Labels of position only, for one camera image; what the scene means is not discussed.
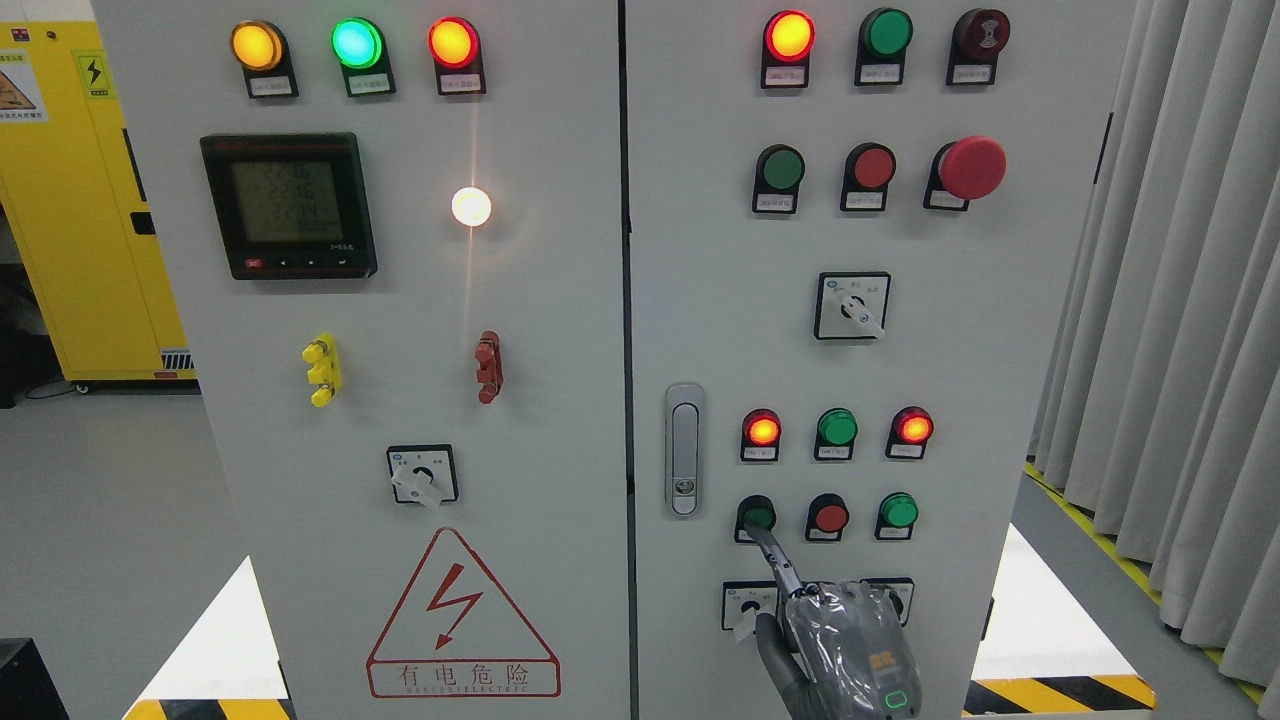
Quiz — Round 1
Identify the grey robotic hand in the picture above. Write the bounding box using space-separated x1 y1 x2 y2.
744 523 923 719

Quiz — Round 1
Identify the green start button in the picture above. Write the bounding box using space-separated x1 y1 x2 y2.
733 495 777 544

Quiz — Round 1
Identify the lower red push button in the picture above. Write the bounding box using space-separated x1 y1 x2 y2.
804 493 850 542

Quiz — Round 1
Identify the red push button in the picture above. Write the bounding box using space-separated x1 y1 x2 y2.
804 493 850 542
838 142 897 213

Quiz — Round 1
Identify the lower right green push button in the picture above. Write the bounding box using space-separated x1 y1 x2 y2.
874 492 920 541

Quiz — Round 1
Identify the green push button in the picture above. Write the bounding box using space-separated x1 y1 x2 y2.
874 492 920 541
751 143 805 214

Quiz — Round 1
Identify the upper red push button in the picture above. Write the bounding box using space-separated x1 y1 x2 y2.
838 142 897 213

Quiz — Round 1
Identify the upper green push button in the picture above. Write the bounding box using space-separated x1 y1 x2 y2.
751 143 805 214

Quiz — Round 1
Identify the red mushroom emergency stop button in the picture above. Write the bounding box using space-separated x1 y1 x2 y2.
922 135 1007 211

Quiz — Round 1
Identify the lower green indicator lamp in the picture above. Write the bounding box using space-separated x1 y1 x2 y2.
813 407 859 462

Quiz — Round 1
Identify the green indicator lamp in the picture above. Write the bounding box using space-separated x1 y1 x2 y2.
854 6 914 87
330 15 396 97
813 407 859 462

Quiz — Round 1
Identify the lower right red indicator lamp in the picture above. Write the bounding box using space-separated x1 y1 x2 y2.
884 406 934 460

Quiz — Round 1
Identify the red indicator lamp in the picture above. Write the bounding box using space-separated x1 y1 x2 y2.
428 15 486 96
884 406 934 460
759 9 817 90
740 407 782 462

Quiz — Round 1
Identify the lower left red indicator lamp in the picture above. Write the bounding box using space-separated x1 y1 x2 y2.
740 407 782 462

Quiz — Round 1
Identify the red high voltage warning sticker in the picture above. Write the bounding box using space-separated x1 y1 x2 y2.
365 527 562 700

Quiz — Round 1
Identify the grey curtain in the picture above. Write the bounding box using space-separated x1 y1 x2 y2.
1032 1 1279 719

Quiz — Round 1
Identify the red terminal block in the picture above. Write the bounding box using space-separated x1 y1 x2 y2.
474 331 504 405

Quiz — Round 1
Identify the grey electrical control cabinet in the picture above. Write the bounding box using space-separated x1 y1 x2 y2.
93 1 1137 719

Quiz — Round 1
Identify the white lit indicator lamp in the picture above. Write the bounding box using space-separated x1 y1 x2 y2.
451 186 493 228

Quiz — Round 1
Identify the yellow terminal block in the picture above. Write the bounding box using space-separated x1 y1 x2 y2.
301 332 343 407

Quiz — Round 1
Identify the green indicator lamp top right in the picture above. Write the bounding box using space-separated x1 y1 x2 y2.
854 6 914 87

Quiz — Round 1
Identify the red indicator lamp top right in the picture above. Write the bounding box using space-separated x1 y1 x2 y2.
759 9 817 90

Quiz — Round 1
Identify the dark red buzzer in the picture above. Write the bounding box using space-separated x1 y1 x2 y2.
946 8 1011 87

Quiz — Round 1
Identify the black digital power meter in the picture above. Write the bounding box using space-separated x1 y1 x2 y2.
200 132 378 281

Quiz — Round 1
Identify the red indicator lamp top left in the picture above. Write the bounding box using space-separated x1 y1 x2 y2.
428 15 486 96

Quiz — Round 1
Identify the green indicator lamp top left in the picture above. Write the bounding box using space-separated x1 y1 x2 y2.
330 15 396 97

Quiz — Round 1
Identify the black box bottom left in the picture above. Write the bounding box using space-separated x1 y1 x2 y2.
0 638 69 720

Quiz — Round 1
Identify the yellow indicator lamp top left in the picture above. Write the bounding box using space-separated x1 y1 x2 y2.
230 20 300 99

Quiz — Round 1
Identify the yellow safety cabinet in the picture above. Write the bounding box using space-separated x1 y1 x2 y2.
1 19 196 387

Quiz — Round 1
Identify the black knob selector switch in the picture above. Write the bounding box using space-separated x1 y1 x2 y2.
861 577 915 626

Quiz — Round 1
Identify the lower white selector switch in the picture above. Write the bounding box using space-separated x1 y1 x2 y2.
721 580 780 644

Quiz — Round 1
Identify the silver door latch handle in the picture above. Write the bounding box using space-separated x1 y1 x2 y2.
664 382 705 518

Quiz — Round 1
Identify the upper right white selector switch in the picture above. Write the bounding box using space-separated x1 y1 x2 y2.
813 272 892 341

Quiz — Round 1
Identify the left door white selector switch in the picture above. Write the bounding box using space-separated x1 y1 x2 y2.
387 445 460 507

